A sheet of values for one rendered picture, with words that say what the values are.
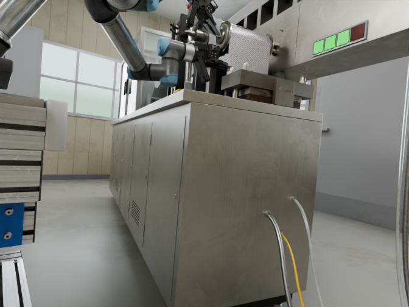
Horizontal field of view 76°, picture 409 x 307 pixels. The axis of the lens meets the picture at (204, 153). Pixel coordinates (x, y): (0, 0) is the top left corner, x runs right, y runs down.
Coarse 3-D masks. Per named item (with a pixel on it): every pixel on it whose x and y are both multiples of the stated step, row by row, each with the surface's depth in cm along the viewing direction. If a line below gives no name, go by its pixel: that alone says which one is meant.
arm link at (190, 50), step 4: (188, 44) 112; (192, 44) 114; (188, 48) 111; (192, 48) 112; (188, 52) 111; (192, 52) 112; (184, 56) 118; (188, 56) 112; (192, 56) 113; (184, 60) 114; (188, 60) 114
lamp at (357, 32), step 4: (364, 24) 96; (352, 28) 100; (356, 28) 99; (360, 28) 97; (352, 32) 100; (356, 32) 99; (360, 32) 97; (352, 36) 100; (356, 36) 99; (360, 36) 97; (352, 40) 100
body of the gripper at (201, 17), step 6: (186, 0) 119; (192, 0) 119; (198, 0) 118; (204, 0) 119; (210, 0) 118; (198, 6) 118; (204, 6) 118; (210, 6) 120; (216, 6) 120; (198, 12) 120; (210, 12) 120; (198, 18) 123; (204, 18) 120
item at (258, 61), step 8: (232, 48) 124; (240, 48) 126; (248, 48) 127; (232, 56) 124; (240, 56) 126; (248, 56) 128; (256, 56) 130; (264, 56) 132; (232, 64) 124; (240, 64) 126; (256, 64) 130; (264, 64) 132; (264, 72) 132
